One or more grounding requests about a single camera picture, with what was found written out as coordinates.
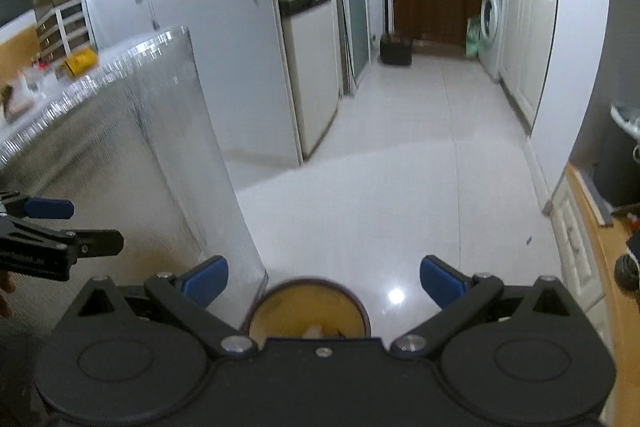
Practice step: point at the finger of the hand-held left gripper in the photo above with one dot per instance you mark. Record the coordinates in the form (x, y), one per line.
(95, 242)
(50, 208)

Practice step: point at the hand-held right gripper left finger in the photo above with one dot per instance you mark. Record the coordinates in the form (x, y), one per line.
(205, 282)

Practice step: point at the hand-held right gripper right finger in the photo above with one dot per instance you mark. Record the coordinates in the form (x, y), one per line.
(440, 282)

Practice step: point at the yellow cardboard box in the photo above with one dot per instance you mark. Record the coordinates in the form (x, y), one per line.
(80, 62)

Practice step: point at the person's left hand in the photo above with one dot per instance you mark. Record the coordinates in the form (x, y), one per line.
(4, 284)

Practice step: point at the foil-covered table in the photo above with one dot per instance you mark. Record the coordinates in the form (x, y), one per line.
(125, 157)

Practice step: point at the brown packet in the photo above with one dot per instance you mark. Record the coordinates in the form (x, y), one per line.
(15, 102)

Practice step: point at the clear plastic wrapper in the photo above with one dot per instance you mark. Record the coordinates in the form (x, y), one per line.
(34, 82)

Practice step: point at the white cabinet with wooden top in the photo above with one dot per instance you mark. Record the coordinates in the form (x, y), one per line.
(575, 247)

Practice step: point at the grey flat strip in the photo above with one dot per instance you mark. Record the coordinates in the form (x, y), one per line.
(597, 202)

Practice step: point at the white drawer organizer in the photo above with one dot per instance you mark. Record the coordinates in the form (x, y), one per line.
(60, 22)

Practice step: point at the black round object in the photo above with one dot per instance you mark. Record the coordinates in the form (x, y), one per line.
(627, 273)

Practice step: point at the dark bin with white liner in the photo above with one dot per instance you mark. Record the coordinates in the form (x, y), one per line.
(615, 157)

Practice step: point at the black box appliance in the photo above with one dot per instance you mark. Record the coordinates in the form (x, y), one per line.
(396, 51)

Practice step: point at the green plastic bag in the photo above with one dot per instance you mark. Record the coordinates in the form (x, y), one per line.
(472, 39)

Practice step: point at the white refrigerator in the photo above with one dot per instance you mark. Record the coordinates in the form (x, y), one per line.
(305, 57)

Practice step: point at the white kitchen cabinets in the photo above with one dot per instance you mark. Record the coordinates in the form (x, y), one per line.
(530, 47)

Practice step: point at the white washing machine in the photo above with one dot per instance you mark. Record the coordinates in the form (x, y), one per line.
(492, 22)

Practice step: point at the frosted glass sliding door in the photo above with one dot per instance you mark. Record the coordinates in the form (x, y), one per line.
(355, 7)

